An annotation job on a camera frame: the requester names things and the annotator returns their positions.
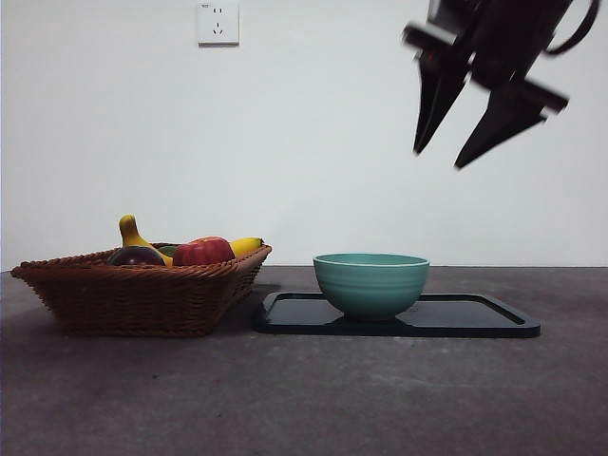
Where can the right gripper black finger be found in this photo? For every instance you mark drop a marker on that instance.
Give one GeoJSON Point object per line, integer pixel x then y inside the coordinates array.
{"type": "Point", "coordinates": [437, 95]}
{"type": "Point", "coordinates": [503, 123]}

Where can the dark teal tray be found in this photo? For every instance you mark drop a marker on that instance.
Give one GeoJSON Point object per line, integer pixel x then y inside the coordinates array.
{"type": "Point", "coordinates": [475, 328]}

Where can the dark purple plum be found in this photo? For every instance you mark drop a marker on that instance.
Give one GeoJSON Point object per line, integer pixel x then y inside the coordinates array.
{"type": "Point", "coordinates": [135, 257]}

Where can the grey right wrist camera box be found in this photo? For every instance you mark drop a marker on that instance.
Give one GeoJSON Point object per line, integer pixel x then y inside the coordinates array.
{"type": "Point", "coordinates": [442, 14]}

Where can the brown wicker basket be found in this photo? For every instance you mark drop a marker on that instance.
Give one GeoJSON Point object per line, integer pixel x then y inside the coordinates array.
{"type": "Point", "coordinates": [133, 304]}

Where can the yellow banana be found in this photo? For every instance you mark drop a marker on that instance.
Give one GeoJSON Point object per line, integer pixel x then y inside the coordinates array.
{"type": "Point", "coordinates": [129, 237]}

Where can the teal ceramic bowl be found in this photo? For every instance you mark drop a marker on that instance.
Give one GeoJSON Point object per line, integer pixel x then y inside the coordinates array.
{"type": "Point", "coordinates": [370, 290]}

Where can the red apple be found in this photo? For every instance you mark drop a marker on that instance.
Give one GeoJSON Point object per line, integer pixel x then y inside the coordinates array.
{"type": "Point", "coordinates": [204, 252]}

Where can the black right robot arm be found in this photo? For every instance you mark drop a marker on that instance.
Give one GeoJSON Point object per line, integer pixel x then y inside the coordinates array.
{"type": "Point", "coordinates": [513, 28]}

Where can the green avocado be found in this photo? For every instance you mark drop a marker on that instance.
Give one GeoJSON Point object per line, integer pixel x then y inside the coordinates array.
{"type": "Point", "coordinates": [168, 250]}

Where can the white wall socket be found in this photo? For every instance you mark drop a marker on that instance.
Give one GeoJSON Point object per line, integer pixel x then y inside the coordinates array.
{"type": "Point", "coordinates": [218, 24]}

